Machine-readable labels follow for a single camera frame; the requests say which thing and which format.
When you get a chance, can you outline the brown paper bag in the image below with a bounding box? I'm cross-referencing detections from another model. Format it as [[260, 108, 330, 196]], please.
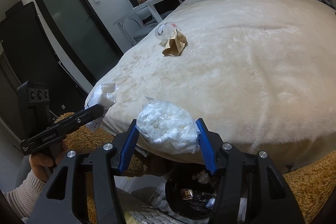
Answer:
[[161, 29, 187, 56]]

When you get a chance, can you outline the brown shaggy rug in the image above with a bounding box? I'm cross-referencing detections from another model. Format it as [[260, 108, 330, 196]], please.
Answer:
[[65, 126, 335, 223]]

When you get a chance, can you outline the white plastic bag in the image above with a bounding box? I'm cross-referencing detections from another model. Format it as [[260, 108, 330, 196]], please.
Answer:
[[136, 97, 200, 155]]

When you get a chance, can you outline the white side table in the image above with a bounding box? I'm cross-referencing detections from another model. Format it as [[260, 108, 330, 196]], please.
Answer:
[[113, 0, 182, 46]]

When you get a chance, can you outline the beige plush bed blanket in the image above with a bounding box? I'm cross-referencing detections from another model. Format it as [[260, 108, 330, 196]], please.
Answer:
[[100, 0, 335, 168]]

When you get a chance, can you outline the clear plastic cup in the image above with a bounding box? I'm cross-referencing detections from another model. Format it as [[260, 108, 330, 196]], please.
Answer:
[[154, 22, 179, 41]]

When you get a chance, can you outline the white tissue pack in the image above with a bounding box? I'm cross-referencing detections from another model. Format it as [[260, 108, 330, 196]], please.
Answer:
[[84, 81, 118, 132]]

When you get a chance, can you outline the dark glass door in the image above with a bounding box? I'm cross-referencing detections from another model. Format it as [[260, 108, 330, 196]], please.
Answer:
[[35, 0, 123, 85]]

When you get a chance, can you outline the cream sweater left forearm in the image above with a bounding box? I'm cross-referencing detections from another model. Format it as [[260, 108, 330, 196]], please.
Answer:
[[4, 170, 46, 219]]

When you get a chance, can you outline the black trash bin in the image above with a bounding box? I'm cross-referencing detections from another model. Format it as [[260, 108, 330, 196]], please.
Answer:
[[165, 170, 217, 220]]

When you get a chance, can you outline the bare left hand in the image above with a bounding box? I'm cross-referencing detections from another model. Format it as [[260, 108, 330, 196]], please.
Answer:
[[29, 140, 68, 182]]

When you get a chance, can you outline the grey cushioned metal chair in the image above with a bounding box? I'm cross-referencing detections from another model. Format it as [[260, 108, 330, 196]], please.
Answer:
[[121, 14, 158, 45]]

